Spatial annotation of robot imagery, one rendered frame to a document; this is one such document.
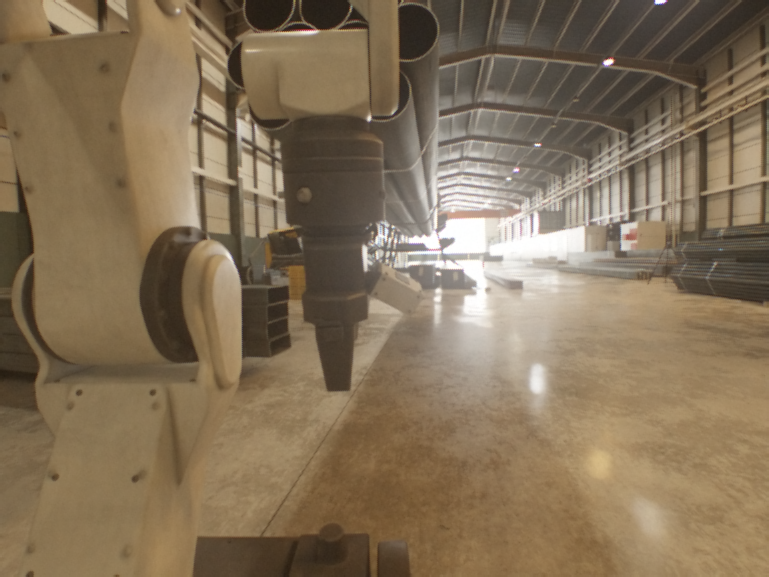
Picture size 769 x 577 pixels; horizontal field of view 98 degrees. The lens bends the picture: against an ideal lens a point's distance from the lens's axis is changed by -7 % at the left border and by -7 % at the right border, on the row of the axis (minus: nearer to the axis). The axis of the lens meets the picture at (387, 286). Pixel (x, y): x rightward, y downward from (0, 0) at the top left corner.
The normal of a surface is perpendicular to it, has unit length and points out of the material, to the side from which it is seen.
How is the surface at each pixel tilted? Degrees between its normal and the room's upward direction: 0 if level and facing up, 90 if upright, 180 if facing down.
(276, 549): 0
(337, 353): 101
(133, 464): 60
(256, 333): 90
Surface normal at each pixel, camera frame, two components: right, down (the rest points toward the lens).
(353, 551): -0.03, -1.00
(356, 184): 0.53, 0.22
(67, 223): 0.02, 0.24
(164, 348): 0.04, 0.70
